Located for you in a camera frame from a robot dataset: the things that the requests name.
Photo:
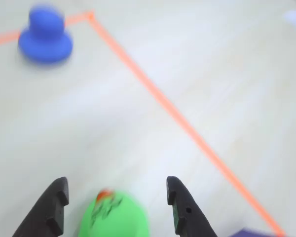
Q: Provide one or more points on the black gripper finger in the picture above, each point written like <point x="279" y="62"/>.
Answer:
<point x="190" y="219"/>
<point x="47" y="209"/>

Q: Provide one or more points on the green rubber duck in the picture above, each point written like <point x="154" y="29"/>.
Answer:
<point x="118" y="219"/>

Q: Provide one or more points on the blue open box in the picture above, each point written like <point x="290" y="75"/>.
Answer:
<point x="256" y="233"/>

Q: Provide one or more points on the blue rubber duck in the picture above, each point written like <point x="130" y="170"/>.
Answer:
<point x="45" y="42"/>

